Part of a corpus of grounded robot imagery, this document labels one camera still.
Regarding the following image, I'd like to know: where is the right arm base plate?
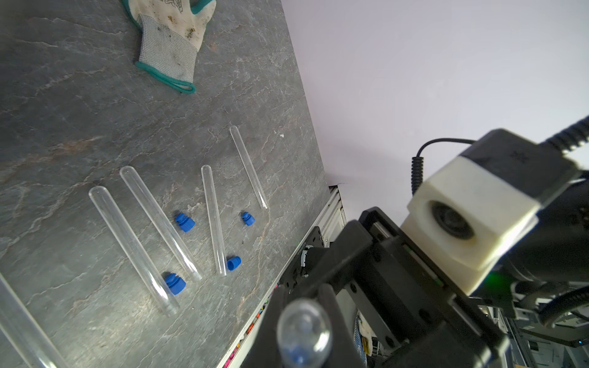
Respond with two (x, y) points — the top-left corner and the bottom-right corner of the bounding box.
(278, 226), (328, 292)

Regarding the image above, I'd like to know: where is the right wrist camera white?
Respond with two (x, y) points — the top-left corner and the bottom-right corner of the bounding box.
(399, 128), (583, 296)

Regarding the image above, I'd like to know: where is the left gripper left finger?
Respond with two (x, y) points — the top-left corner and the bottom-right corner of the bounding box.
(242, 287), (288, 368)

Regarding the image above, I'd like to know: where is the test tube blue stopper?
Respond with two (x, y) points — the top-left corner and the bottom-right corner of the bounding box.
(201, 165), (228, 276)
(276, 298), (333, 367)
(88, 186), (179, 317)
(1, 275), (69, 368)

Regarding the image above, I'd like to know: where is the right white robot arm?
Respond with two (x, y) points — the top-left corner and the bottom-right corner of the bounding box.
(290, 119), (588, 367)

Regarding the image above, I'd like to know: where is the green white work glove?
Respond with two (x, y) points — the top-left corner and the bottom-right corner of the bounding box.
(122, 0), (217, 94)

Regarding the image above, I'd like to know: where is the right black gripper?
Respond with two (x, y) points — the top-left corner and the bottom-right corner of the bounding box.
(294, 207), (509, 367)

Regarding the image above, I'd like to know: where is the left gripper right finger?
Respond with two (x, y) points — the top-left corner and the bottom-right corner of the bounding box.
(318, 284), (364, 368)

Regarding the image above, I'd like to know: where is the clear test tube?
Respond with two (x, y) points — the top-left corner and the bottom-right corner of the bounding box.
(120, 166), (202, 282)

